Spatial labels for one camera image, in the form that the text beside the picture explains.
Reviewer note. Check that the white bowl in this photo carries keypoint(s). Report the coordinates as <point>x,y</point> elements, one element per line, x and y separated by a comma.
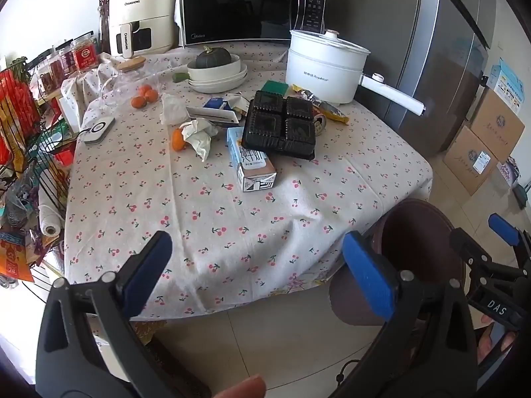
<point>215,73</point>

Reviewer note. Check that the blue and white box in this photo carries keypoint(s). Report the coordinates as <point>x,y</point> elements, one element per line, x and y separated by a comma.
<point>508,83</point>

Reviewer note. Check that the white electric cooking pot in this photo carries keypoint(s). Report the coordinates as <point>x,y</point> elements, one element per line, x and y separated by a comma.
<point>323,70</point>

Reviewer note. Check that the paper towel roll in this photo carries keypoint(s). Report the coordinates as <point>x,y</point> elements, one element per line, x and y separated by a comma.
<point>49,211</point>

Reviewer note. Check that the white tissue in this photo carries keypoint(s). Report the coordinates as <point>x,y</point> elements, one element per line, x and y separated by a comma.
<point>201,134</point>

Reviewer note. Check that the person's left hand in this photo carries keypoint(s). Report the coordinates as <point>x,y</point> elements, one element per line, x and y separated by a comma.
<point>242,387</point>

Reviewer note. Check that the blue and white carton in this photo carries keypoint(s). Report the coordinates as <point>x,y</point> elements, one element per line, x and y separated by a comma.
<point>207,114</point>

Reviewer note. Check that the dark green pumpkin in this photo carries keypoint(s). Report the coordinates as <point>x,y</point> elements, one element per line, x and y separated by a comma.
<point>213,58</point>

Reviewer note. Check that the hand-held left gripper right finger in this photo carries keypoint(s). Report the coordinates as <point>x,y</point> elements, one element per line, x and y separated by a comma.
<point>369,273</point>

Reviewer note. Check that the green vegetable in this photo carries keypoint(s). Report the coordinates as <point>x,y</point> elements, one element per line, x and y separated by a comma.
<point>180,77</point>

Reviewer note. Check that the glass vase with branches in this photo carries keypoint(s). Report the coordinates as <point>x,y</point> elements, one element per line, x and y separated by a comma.
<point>103,29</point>

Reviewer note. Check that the grey refrigerator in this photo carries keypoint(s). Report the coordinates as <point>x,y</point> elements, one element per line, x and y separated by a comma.
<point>435,49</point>

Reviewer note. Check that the person's right hand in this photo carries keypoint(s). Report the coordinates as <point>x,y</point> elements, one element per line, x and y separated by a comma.
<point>495,340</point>

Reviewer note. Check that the red box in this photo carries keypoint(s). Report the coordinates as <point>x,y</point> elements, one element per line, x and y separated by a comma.
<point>66,157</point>

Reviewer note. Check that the glass pitcher with wooden lid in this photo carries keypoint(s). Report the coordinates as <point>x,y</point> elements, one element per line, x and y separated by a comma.
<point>124,78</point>

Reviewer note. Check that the yellow snack wrapper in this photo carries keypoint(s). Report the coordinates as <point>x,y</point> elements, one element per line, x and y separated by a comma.
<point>327,110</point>

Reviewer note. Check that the milk carton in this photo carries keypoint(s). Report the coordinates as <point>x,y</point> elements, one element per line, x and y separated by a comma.
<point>253,166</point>

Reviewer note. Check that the white electronic device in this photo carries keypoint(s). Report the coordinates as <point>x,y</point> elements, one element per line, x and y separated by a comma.
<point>97,130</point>

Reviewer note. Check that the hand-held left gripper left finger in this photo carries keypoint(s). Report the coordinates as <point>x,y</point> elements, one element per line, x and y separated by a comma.
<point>145,273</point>

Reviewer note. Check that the brown chair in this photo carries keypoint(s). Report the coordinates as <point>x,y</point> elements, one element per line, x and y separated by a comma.
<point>419,240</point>

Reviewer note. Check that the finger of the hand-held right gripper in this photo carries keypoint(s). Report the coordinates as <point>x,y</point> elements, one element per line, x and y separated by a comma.
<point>502,224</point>
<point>466,244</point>

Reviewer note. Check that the white plate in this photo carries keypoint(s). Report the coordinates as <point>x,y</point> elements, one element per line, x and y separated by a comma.
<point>238,78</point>
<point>220,89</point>

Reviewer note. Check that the black microwave oven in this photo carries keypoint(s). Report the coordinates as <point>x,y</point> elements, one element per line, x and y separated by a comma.
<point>240,4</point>

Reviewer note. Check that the green and yellow sponge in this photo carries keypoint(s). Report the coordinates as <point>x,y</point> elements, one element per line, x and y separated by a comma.
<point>274,88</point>

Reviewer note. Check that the red drink can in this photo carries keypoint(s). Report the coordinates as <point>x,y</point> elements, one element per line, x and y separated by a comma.
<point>320,125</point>

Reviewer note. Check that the orange snack packet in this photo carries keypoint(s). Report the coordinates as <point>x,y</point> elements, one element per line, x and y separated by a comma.
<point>14,261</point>

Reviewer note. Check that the cream air fryer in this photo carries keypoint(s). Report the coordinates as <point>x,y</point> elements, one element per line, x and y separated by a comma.
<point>145,4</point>

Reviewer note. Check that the small orange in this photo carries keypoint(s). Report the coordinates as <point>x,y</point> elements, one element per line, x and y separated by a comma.
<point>145,90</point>
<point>152,95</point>
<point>138,102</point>
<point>178,140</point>

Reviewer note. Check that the black plastic food tray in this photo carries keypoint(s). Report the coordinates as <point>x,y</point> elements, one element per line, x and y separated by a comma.
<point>278,126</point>

